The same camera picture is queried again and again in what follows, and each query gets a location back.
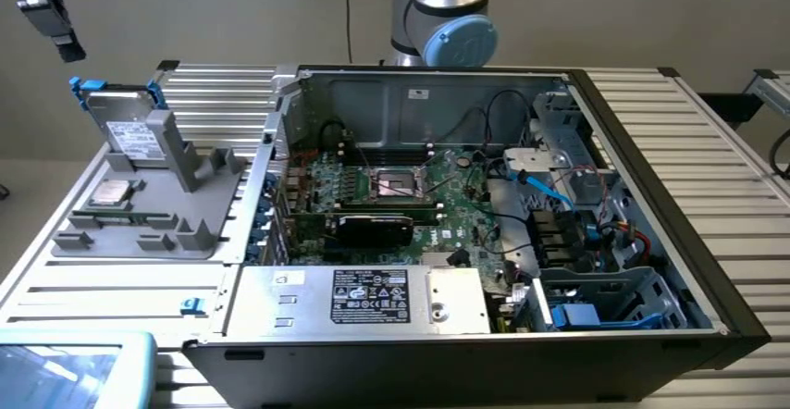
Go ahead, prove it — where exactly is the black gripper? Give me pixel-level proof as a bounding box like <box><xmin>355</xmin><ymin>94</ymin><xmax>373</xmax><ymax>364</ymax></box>
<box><xmin>6</xmin><ymin>0</ymin><xmax>88</xmax><ymax>64</ymax></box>

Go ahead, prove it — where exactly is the disk with blue carrier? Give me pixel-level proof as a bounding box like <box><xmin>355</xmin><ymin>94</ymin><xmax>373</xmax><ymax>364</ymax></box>
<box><xmin>68</xmin><ymin>75</ymin><xmax>173</xmax><ymax>170</ymax></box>

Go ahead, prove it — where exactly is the blue empty disk carrier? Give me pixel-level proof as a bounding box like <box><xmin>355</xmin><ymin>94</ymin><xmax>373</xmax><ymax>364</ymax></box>
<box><xmin>549</xmin><ymin>304</ymin><xmax>604</xmax><ymax>328</ymax></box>

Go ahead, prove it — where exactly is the grey metal disk bay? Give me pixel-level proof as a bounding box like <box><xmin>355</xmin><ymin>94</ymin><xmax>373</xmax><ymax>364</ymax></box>
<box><xmin>534</xmin><ymin>264</ymin><xmax>684</xmax><ymax>332</ymax></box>

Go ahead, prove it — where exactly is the silver CPU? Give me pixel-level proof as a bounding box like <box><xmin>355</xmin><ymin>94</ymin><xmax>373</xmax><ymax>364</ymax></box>
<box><xmin>86</xmin><ymin>179</ymin><xmax>136</xmax><ymax>209</ymax></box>

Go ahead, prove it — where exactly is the grey parts rack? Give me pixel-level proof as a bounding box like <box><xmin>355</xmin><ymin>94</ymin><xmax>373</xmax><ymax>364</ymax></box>
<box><xmin>48</xmin><ymin>110</ymin><xmax>255</xmax><ymax>262</ymax></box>

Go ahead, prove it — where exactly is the green RAM stick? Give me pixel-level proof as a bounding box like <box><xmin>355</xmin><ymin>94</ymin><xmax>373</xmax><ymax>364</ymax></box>
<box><xmin>70</xmin><ymin>210</ymin><xmax>174</xmax><ymax>226</ymax></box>

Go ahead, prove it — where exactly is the CPU socket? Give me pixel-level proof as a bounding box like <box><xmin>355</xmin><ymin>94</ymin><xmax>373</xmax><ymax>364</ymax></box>
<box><xmin>367</xmin><ymin>166</ymin><xmax>430</xmax><ymax>200</ymax></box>

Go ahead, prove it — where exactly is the black graphics card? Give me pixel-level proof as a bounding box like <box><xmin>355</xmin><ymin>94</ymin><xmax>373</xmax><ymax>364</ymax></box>
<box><xmin>289</xmin><ymin>213</ymin><xmax>417</xmax><ymax>249</ymax></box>

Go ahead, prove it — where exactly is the grey power supply unit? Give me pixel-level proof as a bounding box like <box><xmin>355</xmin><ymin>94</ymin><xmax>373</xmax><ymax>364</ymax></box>
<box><xmin>223</xmin><ymin>265</ymin><xmax>493</xmax><ymax>339</ymax></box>

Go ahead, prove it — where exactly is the teach pendant with screen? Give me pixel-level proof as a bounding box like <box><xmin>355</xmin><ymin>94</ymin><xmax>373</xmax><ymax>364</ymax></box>
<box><xmin>0</xmin><ymin>328</ymin><xmax>158</xmax><ymax>409</ymax></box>

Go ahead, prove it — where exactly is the green motherboard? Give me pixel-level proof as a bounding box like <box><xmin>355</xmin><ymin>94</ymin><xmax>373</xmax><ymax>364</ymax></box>
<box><xmin>278</xmin><ymin>147</ymin><xmax>514</xmax><ymax>274</ymax></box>

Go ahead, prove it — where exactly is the silver chipset heatsink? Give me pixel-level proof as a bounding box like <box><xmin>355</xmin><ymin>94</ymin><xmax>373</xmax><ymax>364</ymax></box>
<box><xmin>422</xmin><ymin>250</ymin><xmax>471</xmax><ymax>272</ymax></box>

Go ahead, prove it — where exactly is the black open PC case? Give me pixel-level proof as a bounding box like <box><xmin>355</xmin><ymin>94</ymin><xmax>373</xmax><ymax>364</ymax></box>
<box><xmin>182</xmin><ymin>64</ymin><xmax>773</xmax><ymax>409</ymax></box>

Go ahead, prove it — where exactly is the thin black wall cable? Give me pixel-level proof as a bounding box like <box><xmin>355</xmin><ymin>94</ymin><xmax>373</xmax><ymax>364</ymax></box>
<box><xmin>345</xmin><ymin>0</ymin><xmax>358</xmax><ymax>64</ymax></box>

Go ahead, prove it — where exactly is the looped black wire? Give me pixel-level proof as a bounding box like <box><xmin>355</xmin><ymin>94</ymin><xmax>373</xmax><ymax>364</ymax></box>
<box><xmin>483</xmin><ymin>88</ymin><xmax>534</xmax><ymax>147</ymax></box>

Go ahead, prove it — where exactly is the silver drive bracket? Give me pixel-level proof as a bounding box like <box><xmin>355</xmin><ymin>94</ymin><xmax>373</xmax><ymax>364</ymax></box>
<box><xmin>502</xmin><ymin>146</ymin><xmax>570</xmax><ymax>174</ymax></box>

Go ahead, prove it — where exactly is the blue SATA wire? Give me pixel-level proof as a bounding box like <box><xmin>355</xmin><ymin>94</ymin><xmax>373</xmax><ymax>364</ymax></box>
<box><xmin>517</xmin><ymin>171</ymin><xmax>577</xmax><ymax>212</ymax></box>

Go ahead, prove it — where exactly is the red and black power wire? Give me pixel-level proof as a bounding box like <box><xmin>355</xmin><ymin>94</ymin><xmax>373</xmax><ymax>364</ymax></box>
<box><xmin>597</xmin><ymin>221</ymin><xmax>657</xmax><ymax>260</ymax></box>

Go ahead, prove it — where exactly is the dark hanging cable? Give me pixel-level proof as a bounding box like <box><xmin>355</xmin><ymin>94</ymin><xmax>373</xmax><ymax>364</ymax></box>
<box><xmin>766</xmin><ymin>127</ymin><xmax>790</xmax><ymax>175</ymax></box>

